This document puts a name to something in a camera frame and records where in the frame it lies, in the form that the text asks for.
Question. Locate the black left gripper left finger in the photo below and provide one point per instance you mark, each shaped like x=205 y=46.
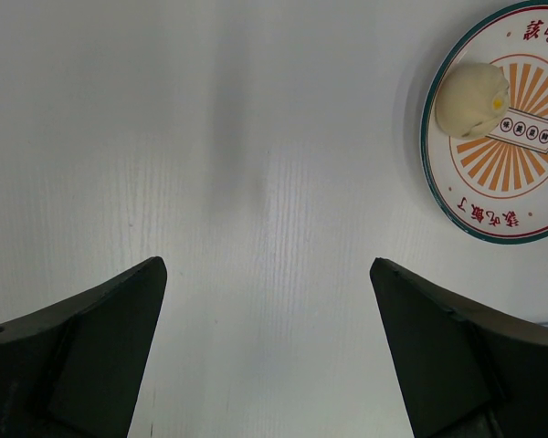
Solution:
x=75 y=368

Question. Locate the round printed ceramic plate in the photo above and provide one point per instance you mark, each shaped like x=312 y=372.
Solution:
x=495 y=187

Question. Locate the white steamed bun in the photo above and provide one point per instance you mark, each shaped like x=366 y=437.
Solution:
x=472 y=100

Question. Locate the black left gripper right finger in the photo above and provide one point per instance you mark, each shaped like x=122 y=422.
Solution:
x=464 y=369

